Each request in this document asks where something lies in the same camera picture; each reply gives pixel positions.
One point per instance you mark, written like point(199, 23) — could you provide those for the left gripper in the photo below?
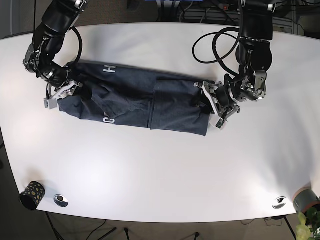
point(216, 100)

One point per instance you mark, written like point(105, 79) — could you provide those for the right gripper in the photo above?
point(62, 92)

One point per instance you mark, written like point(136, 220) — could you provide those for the navy blue T-shirt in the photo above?
point(136, 97)

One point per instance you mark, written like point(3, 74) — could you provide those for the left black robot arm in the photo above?
point(252, 49)

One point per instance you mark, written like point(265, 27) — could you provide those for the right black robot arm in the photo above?
point(47, 41)

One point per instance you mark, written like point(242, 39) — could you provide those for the black gold-dotted cup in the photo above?
point(33, 194)

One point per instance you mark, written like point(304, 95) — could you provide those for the grey plant pot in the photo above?
point(304, 199)

